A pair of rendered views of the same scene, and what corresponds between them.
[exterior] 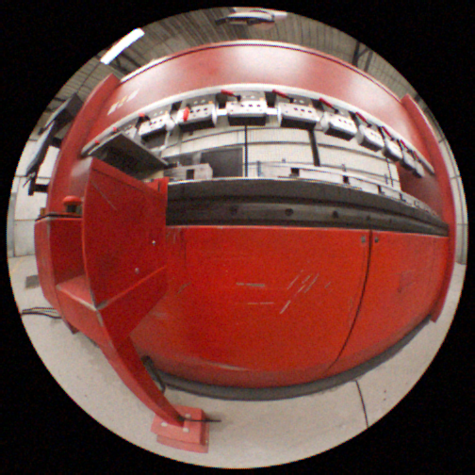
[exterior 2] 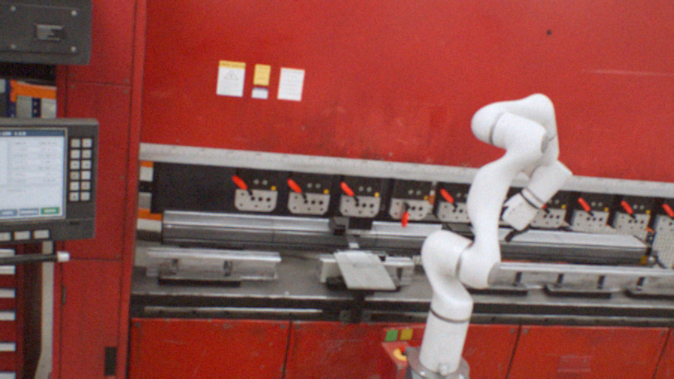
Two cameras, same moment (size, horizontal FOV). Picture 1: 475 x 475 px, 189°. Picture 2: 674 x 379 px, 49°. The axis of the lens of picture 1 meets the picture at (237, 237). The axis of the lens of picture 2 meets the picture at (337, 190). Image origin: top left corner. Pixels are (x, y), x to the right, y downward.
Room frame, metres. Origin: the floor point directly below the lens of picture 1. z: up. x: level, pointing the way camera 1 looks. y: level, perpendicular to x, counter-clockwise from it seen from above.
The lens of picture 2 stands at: (-1.95, 1.38, 2.23)
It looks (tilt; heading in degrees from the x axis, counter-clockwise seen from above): 20 degrees down; 339
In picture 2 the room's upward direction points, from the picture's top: 9 degrees clockwise
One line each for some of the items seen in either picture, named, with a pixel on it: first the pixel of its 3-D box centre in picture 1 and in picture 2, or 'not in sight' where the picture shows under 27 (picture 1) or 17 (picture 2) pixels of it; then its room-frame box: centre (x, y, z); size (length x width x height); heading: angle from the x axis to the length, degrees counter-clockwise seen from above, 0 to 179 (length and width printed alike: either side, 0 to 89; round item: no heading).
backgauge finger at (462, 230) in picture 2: not in sight; (464, 238); (0.63, -0.20, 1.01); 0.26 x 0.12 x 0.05; 175
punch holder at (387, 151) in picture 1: (388, 144); (629, 210); (0.41, -0.83, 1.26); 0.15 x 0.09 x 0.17; 85
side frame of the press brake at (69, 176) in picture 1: (86, 185); (104, 186); (0.78, 1.30, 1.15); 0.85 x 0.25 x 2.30; 175
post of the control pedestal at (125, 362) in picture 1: (148, 393); not in sight; (0.13, 0.20, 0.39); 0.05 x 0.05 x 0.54; 3
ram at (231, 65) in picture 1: (290, 67); (546, 87); (0.46, -0.31, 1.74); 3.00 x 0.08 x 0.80; 85
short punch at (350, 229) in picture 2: (156, 142); (359, 222); (0.52, 0.34, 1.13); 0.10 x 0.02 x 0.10; 85
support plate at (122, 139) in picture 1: (128, 157); (363, 271); (0.37, 0.36, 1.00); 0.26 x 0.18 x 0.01; 175
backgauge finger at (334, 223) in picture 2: not in sight; (348, 233); (0.67, 0.32, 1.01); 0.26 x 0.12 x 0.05; 175
